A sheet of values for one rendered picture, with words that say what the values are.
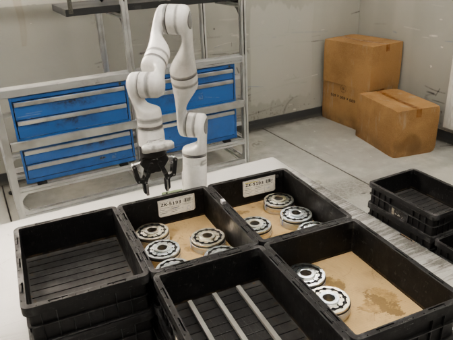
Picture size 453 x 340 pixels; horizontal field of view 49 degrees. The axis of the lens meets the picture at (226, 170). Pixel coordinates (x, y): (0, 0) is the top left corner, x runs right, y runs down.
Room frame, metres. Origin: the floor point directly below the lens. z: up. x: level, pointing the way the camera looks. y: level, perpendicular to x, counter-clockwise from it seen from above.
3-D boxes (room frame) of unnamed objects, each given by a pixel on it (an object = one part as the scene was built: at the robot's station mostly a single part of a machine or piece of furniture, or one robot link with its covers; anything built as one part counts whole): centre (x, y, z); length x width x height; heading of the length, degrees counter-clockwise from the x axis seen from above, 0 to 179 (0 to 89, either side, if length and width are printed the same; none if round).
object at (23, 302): (1.13, 0.41, 0.92); 0.40 x 0.30 x 0.02; 23
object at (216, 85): (3.39, 0.23, 0.60); 0.72 x 0.03 x 0.56; 117
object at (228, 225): (1.25, 0.13, 0.87); 0.40 x 0.30 x 0.11; 23
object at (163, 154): (1.33, 0.21, 1.10); 0.08 x 0.08 x 0.09
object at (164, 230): (1.32, 0.24, 0.86); 0.10 x 0.10 x 0.01
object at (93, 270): (1.13, 0.41, 0.87); 0.40 x 0.30 x 0.11; 23
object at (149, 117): (1.34, 0.22, 1.27); 0.09 x 0.07 x 0.15; 78
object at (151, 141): (1.32, 0.20, 1.17); 0.11 x 0.09 x 0.06; 23
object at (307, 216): (1.39, -0.22, 0.86); 0.10 x 0.10 x 0.01
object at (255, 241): (1.25, 0.13, 0.92); 0.40 x 0.30 x 0.02; 23
